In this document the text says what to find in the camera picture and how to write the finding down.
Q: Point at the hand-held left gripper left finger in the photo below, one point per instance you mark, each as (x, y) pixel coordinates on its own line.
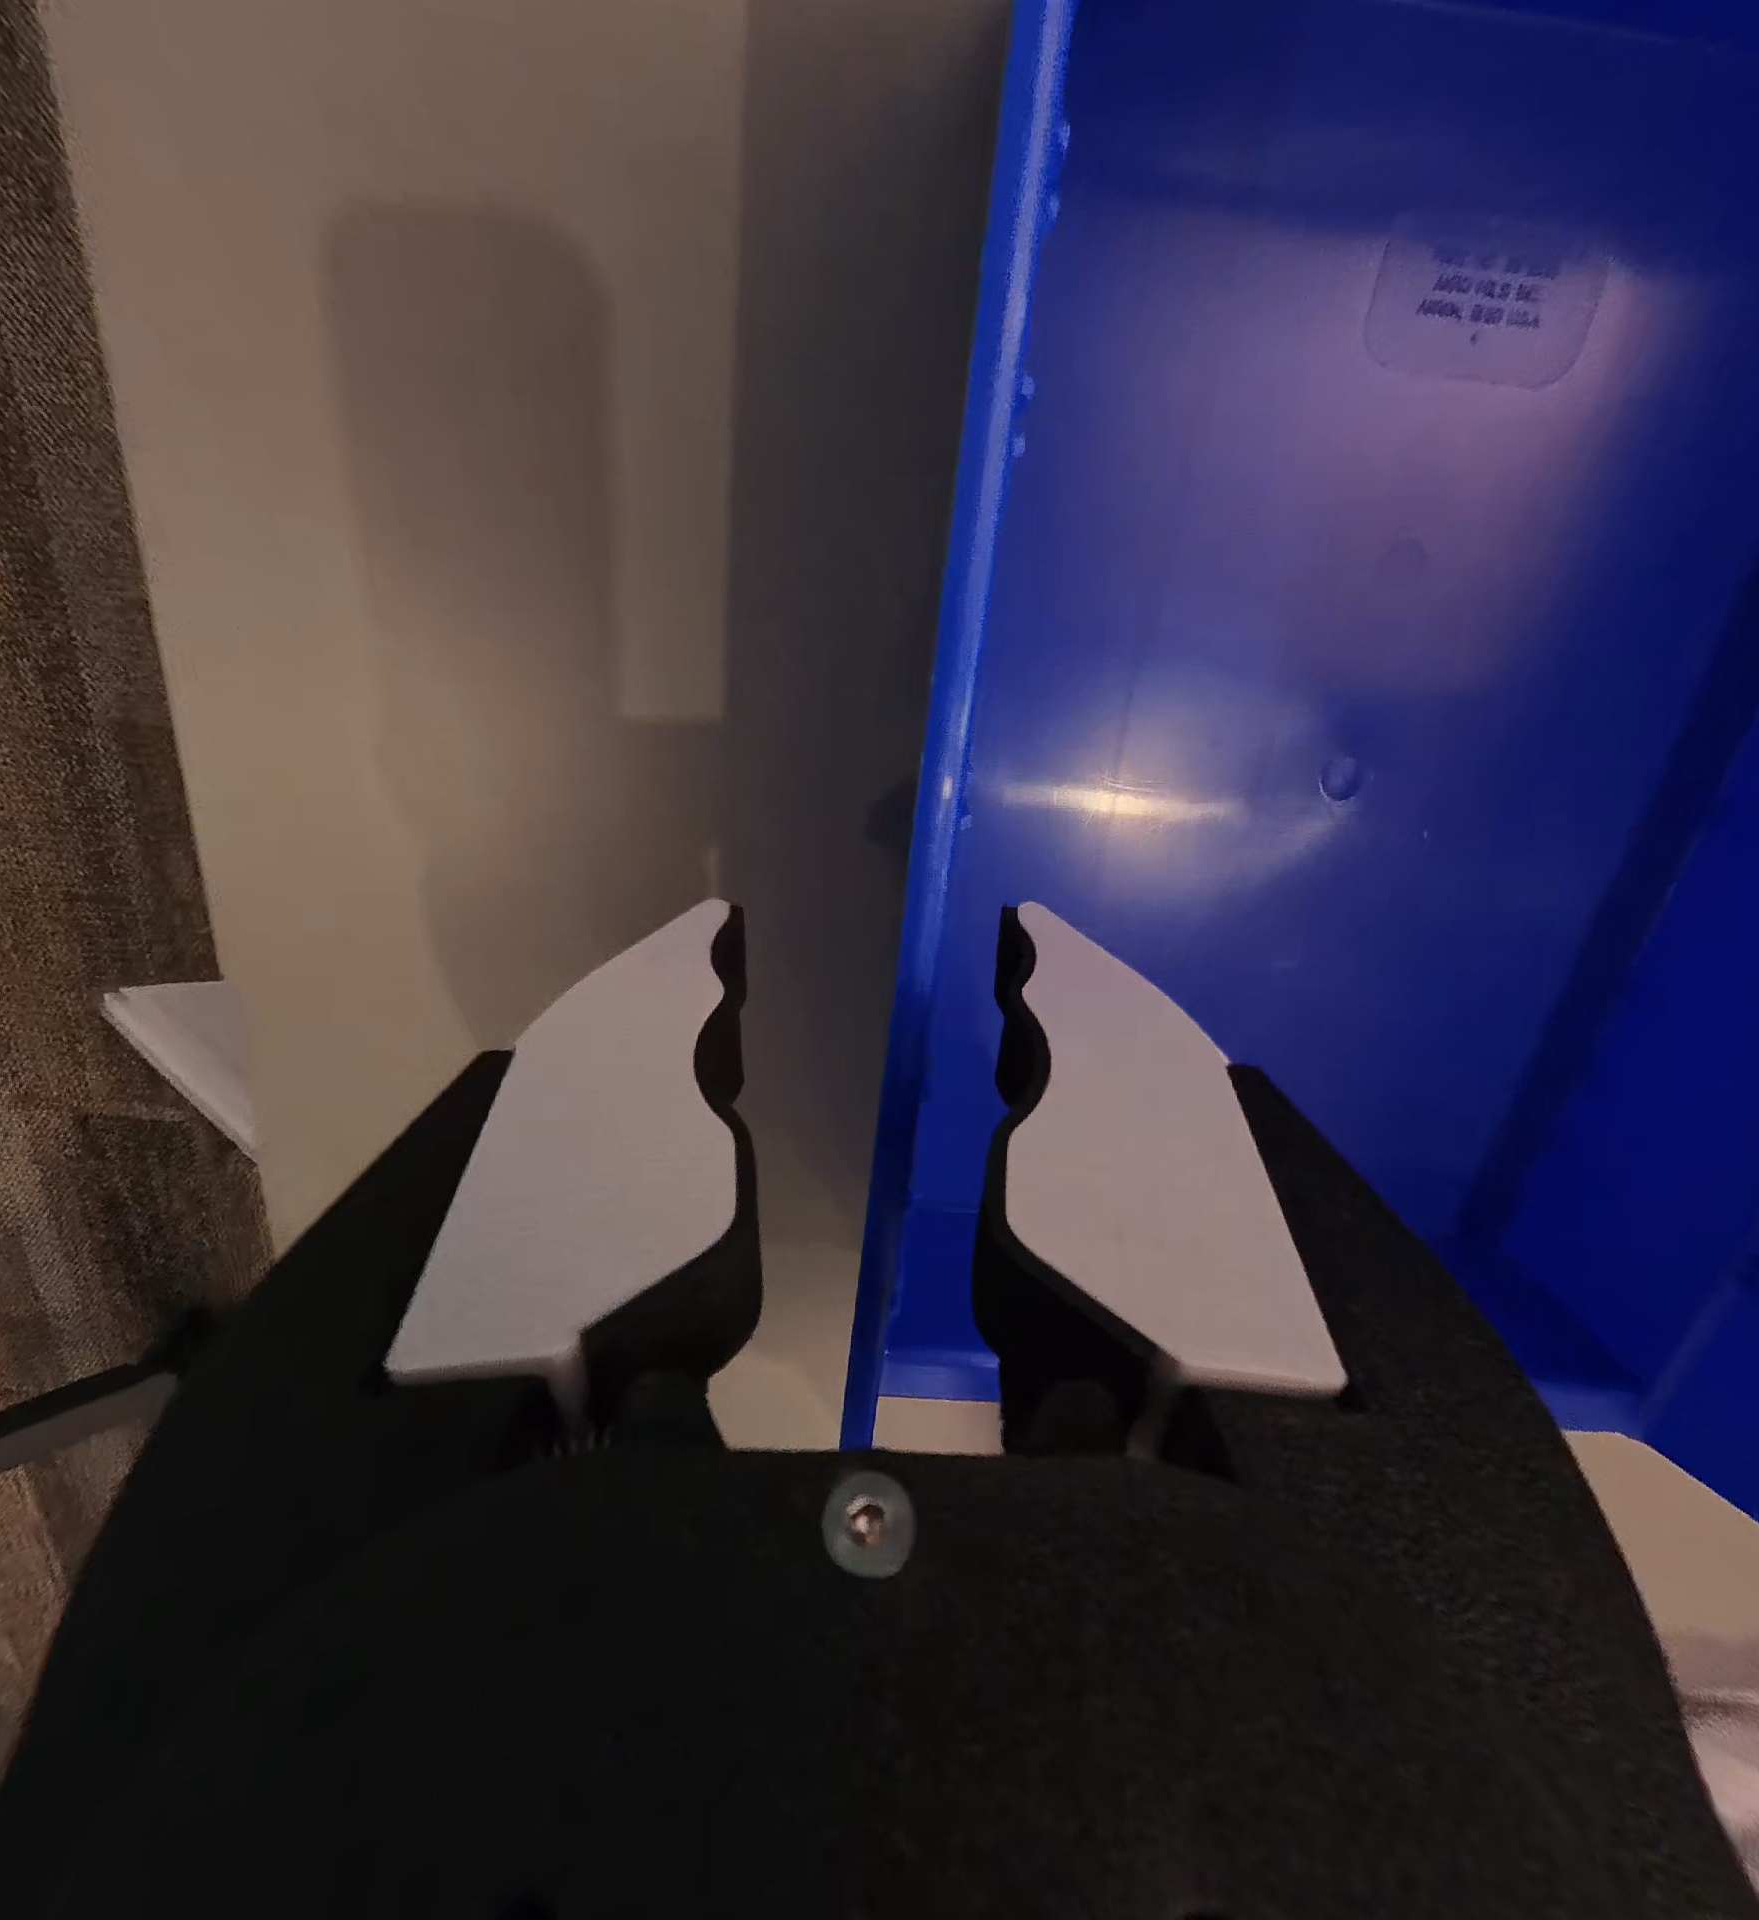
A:
(579, 1184)

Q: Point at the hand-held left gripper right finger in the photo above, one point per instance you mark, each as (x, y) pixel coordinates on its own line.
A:
(1164, 1201)

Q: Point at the blue plastic bin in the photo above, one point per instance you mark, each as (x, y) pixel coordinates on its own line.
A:
(1344, 600)

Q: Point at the white flat panel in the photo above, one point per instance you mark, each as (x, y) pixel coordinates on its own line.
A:
(196, 1065)

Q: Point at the black metal bar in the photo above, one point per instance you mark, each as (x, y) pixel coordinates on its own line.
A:
(39, 1424)

